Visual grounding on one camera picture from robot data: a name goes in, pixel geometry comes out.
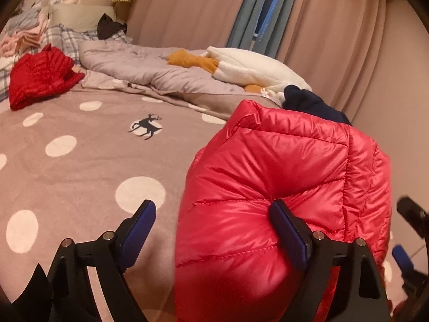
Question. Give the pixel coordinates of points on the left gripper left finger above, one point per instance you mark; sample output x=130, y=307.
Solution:
x=65, y=292

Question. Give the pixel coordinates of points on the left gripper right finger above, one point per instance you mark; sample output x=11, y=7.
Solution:
x=358, y=294

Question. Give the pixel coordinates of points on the pink hooded down jacket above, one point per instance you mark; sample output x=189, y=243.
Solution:
x=229, y=264

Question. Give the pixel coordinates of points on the pile of pink clothes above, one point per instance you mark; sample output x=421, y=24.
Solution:
x=24, y=31

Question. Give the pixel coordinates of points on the brown polka dot duvet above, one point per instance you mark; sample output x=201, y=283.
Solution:
x=77, y=165

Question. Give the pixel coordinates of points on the dark navy folded garment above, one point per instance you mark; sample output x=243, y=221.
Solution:
x=305, y=101

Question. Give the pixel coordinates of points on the folded red down jacket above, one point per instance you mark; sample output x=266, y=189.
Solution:
x=41, y=76

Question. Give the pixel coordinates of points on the grey crumpled quilt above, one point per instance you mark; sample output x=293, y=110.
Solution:
x=132, y=68

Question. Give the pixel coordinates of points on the white goose plush toy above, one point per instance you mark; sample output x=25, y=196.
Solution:
x=254, y=72

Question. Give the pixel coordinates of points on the plaid pillow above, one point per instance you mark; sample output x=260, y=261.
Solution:
x=65, y=39

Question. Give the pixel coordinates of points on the pink curtains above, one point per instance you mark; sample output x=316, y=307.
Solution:
x=332, y=44

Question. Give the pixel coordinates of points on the small black garment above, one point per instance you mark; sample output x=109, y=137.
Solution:
x=107, y=27

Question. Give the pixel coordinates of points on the beige pillow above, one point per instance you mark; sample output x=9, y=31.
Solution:
x=79, y=17

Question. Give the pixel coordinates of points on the blue grey sheer curtain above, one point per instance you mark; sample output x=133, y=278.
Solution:
x=260, y=26

